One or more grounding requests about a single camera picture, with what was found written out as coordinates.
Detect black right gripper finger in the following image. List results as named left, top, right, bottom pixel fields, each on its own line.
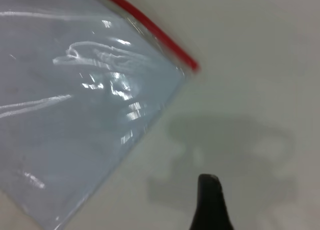
left=189, top=173, right=235, bottom=230

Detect white paper sheets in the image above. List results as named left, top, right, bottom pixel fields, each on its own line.
left=0, top=0, right=186, bottom=227

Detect clear plastic zip bag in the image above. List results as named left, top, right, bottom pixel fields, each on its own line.
left=0, top=0, right=201, bottom=229

